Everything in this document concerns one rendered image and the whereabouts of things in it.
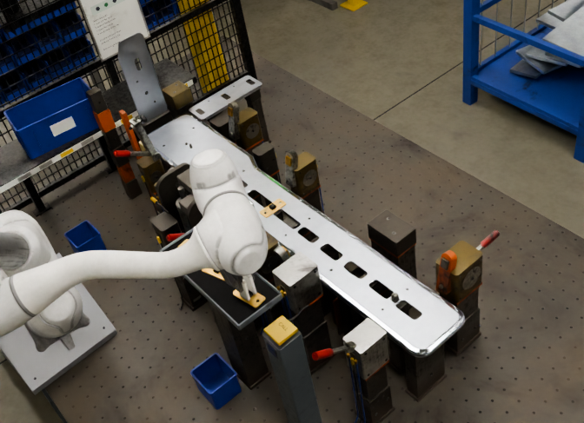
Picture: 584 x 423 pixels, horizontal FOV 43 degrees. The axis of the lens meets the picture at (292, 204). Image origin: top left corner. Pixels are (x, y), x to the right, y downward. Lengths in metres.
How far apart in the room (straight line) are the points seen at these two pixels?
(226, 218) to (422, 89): 3.10
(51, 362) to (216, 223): 1.16
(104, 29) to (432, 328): 1.69
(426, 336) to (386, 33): 3.31
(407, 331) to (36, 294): 0.91
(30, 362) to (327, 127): 1.47
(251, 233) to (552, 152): 2.76
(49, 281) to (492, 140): 2.87
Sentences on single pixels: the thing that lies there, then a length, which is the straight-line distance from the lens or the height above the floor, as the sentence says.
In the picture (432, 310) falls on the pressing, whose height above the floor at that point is 1.00.
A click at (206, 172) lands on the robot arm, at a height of 1.61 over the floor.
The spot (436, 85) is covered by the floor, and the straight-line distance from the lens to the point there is 4.46.
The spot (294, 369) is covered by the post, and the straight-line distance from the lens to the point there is 1.85.
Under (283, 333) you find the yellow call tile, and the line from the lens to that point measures 1.77.
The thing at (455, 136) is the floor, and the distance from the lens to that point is 4.07.
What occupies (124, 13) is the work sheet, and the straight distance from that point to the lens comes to 2.95.
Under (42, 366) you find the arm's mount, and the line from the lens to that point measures 2.47.
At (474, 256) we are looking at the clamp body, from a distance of 2.01.
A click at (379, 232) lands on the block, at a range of 2.13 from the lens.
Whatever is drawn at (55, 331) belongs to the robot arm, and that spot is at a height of 0.96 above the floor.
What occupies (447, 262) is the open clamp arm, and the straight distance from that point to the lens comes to 1.95.
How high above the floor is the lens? 2.56
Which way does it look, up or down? 43 degrees down
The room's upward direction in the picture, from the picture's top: 12 degrees counter-clockwise
